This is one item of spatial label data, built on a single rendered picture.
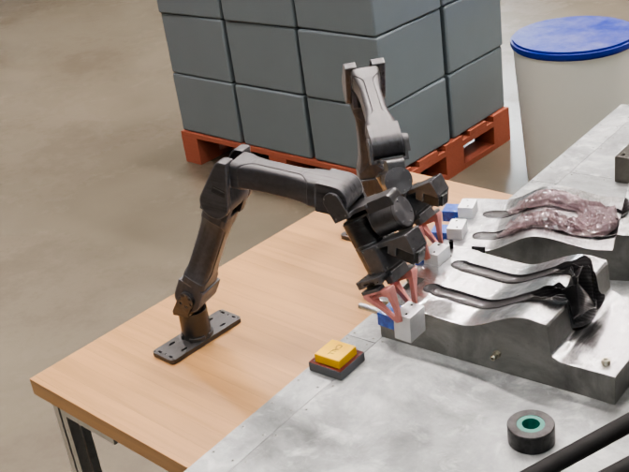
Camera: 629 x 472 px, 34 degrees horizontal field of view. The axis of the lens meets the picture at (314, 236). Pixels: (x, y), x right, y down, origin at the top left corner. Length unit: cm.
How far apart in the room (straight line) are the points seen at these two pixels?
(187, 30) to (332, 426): 336
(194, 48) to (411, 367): 322
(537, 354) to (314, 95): 275
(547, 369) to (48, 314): 263
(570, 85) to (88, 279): 212
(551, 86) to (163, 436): 277
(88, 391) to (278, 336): 40
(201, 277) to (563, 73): 250
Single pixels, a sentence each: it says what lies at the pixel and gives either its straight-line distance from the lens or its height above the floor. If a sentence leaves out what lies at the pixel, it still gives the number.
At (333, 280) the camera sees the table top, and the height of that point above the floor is 80.
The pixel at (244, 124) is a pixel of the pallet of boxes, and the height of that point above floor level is 28.
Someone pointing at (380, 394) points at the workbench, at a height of 80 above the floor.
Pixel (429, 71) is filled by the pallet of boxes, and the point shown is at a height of 53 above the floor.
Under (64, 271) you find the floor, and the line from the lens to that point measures 449.
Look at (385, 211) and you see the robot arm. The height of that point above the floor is 116.
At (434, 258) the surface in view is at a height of 91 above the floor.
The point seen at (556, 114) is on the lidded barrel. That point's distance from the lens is 437.
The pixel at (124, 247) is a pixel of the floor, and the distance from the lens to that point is 456.
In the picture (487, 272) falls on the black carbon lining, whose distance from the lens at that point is 215.
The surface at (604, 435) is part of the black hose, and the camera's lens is 171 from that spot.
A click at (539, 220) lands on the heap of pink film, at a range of 228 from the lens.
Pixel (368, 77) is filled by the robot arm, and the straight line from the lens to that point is 227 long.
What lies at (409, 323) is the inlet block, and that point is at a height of 95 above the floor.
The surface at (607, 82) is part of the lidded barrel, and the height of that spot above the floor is 49.
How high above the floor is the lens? 194
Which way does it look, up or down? 26 degrees down
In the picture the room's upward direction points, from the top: 8 degrees counter-clockwise
